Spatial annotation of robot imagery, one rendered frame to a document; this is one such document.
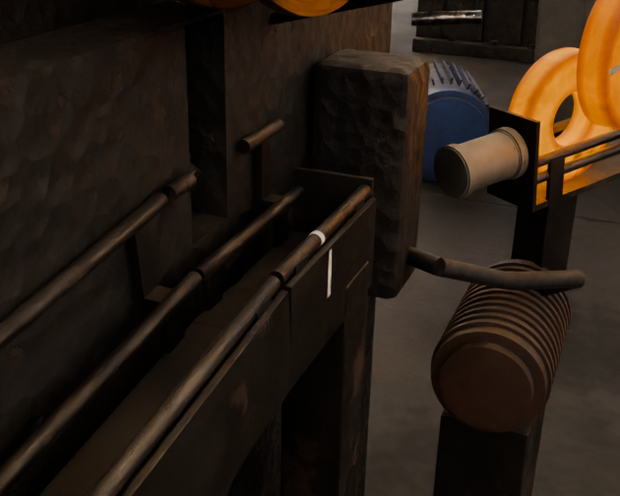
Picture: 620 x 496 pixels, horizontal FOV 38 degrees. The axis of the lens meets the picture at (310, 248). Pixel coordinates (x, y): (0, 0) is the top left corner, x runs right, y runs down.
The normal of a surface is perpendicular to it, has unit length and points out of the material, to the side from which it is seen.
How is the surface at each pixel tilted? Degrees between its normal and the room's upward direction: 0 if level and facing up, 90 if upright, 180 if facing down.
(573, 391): 0
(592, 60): 89
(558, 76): 90
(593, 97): 117
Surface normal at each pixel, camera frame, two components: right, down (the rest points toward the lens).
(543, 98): 0.54, 0.36
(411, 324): 0.02, -0.91
